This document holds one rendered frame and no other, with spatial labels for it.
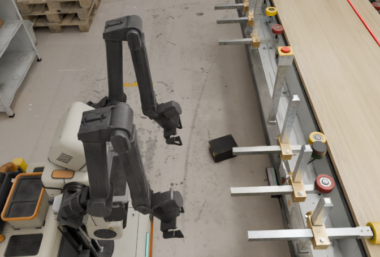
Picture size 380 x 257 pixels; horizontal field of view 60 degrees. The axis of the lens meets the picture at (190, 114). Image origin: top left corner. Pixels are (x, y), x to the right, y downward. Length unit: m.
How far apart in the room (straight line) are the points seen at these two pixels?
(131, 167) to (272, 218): 1.67
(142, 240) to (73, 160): 1.04
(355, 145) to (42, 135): 2.50
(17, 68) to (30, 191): 2.35
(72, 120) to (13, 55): 2.96
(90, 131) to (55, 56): 3.32
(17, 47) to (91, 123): 3.33
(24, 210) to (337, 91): 1.69
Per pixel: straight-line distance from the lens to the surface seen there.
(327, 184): 1.59
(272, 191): 1.56
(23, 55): 4.02
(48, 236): 1.65
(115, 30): 1.12
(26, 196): 1.68
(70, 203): 1.18
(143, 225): 2.14
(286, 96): 2.33
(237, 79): 3.36
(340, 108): 1.93
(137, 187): 1.02
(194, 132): 2.87
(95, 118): 0.83
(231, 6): 2.87
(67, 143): 1.13
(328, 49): 2.33
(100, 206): 1.09
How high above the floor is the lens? 2.19
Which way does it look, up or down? 47 degrees down
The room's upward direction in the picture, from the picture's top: 4 degrees counter-clockwise
